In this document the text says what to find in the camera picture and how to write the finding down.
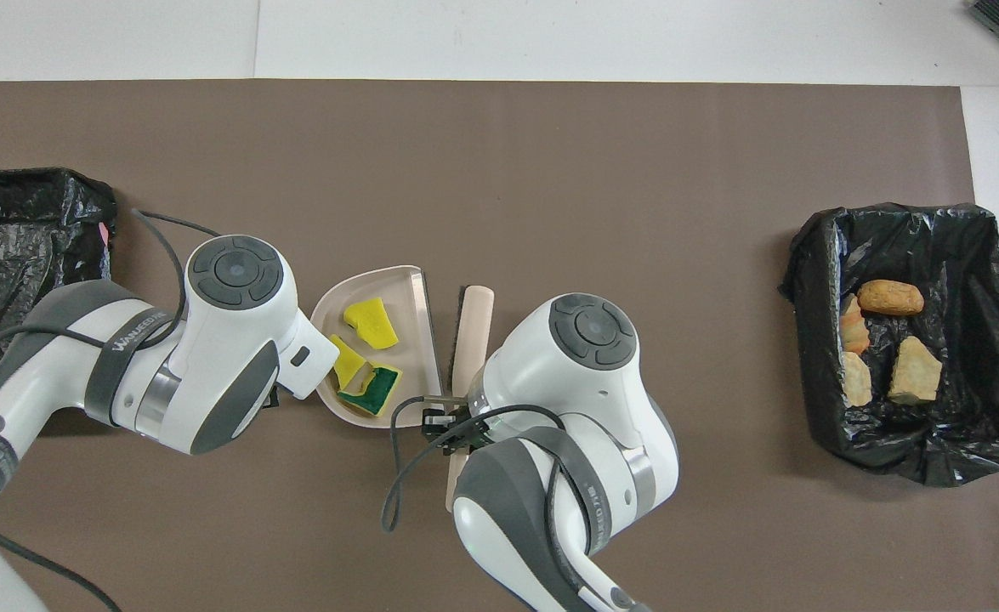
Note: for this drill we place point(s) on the yellow sponge piece notched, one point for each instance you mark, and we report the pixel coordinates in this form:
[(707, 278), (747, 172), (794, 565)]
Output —
[(348, 363)]

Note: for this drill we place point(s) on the pale bread piece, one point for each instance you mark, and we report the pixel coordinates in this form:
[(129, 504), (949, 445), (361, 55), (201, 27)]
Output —
[(856, 381)]

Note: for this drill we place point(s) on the beige plastic dustpan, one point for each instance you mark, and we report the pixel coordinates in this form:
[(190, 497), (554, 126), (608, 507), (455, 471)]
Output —
[(410, 323)]

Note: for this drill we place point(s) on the yellow sponge piece large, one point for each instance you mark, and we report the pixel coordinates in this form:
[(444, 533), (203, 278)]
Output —
[(378, 393)]

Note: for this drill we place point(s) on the brown table mat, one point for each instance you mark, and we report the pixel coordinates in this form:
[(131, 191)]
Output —
[(550, 170)]

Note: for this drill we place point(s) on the orange striped bread piece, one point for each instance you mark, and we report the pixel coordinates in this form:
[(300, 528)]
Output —
[(854, 331)]

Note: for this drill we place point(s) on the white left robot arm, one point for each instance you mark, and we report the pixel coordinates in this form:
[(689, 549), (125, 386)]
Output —
[(227, 340)]

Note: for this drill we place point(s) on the brown oval bread piece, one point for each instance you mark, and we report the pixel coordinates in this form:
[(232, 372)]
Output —
[(890, 297)]

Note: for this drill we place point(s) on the yellow sponge piece blocky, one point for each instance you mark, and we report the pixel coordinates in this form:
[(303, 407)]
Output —
[(371, 321)]

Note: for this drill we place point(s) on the pale yellow bread chunk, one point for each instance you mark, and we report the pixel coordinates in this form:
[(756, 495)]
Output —
[(914, 372)]

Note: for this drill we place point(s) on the beige hand brush black bristles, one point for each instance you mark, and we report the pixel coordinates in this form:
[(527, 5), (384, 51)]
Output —
[(475, 331)]

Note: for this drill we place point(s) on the black bag bin pink spot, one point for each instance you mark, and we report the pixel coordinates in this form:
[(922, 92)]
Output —
[(6, 238)]

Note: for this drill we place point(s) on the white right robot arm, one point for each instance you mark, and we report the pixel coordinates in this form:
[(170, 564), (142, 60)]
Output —
[(567, 399)]

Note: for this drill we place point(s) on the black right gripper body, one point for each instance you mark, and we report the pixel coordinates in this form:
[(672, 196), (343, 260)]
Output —
[(456, 429)]

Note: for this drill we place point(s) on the black bag lined bin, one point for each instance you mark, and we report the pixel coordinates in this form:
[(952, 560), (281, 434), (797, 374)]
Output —
[(975, 255)]

